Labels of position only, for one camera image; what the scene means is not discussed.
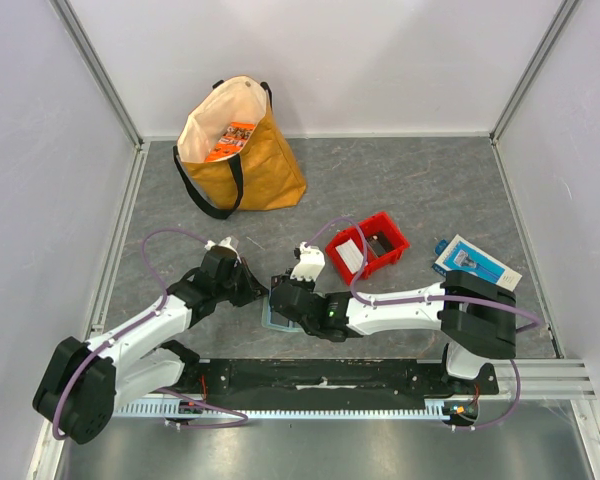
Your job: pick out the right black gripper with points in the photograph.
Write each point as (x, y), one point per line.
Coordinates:
(281, 298)

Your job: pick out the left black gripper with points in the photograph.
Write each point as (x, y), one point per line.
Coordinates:
(255, 288)

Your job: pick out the white credit card stack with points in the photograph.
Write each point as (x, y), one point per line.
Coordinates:
(351, 255)

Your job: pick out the red plastic bin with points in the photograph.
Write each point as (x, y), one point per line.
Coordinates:
(380, 222)

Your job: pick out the mustard yellow tote bag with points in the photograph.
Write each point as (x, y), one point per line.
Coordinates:
(264, 176)

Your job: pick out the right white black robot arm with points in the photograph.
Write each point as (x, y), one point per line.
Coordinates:
(477, 316)

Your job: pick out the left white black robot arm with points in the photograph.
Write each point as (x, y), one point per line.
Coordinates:
(86, 381)

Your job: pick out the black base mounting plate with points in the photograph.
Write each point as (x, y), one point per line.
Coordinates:
(216, 378)

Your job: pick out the small black object in bin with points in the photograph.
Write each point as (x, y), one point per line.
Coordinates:
(379, 245)

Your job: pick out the orange printed box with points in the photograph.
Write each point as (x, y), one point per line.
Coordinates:
(231, 142)

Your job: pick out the blue razor package box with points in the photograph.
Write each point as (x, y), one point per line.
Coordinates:
(460, 254)

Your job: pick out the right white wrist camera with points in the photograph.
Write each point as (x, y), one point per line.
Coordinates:
(311, 262)

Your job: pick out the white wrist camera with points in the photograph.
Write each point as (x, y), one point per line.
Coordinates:
(230, 243)
(311, 262)

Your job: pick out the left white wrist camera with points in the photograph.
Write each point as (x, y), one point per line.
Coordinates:
(230, 243)

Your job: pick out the left aluminium frame post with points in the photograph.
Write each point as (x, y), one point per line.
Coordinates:
(87, 51)

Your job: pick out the aluminium frame post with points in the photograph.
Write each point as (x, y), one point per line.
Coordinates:
(559, 22)
(87, 51)

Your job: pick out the right aluminium frame post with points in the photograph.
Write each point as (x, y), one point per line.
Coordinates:
(559, 22)

